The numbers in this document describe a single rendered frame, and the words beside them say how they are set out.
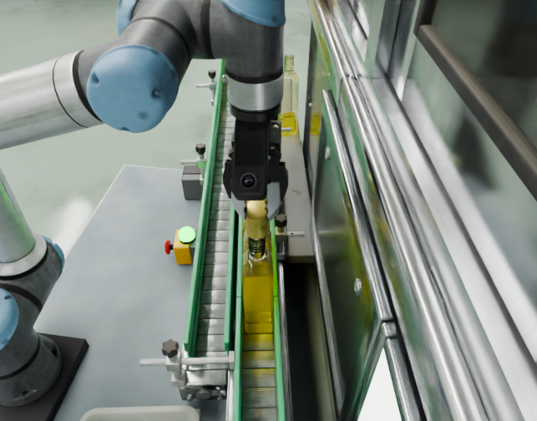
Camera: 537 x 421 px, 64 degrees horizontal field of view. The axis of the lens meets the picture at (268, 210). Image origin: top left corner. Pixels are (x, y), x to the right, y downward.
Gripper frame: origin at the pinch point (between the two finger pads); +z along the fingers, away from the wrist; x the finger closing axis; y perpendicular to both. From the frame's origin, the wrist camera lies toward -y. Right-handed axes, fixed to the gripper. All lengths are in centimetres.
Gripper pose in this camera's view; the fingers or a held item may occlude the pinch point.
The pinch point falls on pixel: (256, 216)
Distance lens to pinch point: 70.9
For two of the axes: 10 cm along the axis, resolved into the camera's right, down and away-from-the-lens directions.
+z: 0.0, 7.2, 6.9
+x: -10.0, -0.5, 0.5
